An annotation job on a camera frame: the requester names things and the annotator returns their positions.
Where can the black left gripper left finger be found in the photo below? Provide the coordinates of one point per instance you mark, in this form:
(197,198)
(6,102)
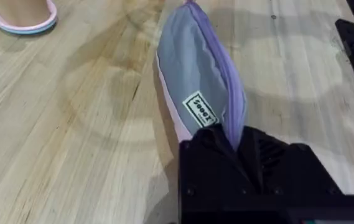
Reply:
(207,165)

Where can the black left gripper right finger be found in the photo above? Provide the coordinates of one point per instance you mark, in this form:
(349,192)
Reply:
(288,168)

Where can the grey and purple zip bag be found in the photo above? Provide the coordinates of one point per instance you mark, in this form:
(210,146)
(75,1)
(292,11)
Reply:
(192,71)

